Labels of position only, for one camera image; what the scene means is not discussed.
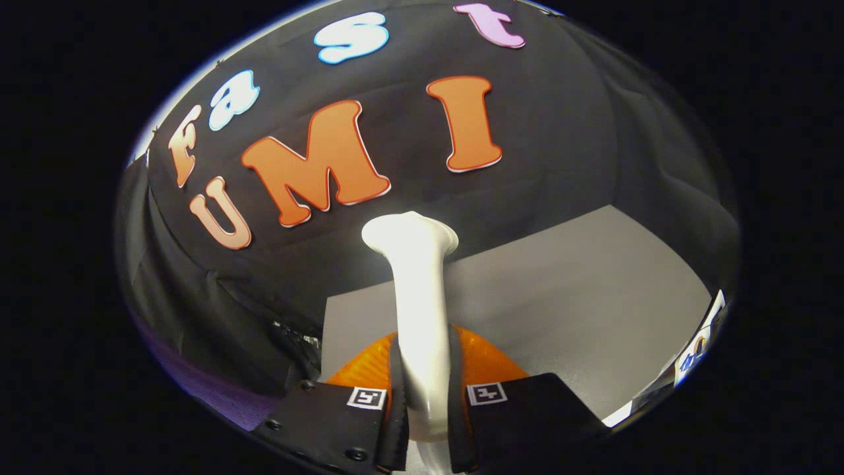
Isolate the grey drawer cabinet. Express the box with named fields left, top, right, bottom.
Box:
left=318, top=205, right=714, bottom=423

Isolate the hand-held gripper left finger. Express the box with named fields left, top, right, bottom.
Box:
left=254, top=332, right=409, bottom=475

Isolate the white cluttered side table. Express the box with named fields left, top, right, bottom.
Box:
left=673, top=290, right=726, bottom=387

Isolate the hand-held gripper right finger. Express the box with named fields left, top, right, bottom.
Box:
left=448, top=325, right=611, bottom=475

